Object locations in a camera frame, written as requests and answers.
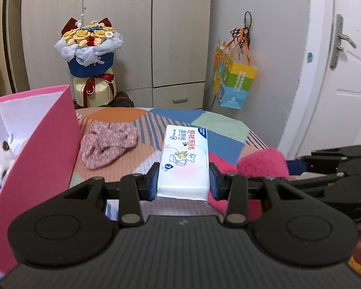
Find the white tissue pack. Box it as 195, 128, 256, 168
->
157, 125, 210, 201

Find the pink floral cloth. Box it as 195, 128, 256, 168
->
79, 121, 138, 170

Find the silver door handle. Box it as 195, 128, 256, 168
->
330, 14, 357, 69

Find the pink storage box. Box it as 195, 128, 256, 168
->
0, 85, 81, 274

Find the beige wardrobe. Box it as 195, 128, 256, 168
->
3, 0, 211, 109

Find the pink red towel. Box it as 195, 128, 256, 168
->
208, 150, 267, 222

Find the white door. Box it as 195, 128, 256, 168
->
278, 0, 361, 159

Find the black suitcase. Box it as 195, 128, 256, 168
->
73, 91, 135, 109

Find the flower bouquet blue wrap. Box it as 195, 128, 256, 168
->
54, 18, 124, 108

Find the pink fluffy pouch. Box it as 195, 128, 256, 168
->
235, 148, 289, 178

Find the colourful paper gift bag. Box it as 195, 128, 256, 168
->
212, 27, 258, 110

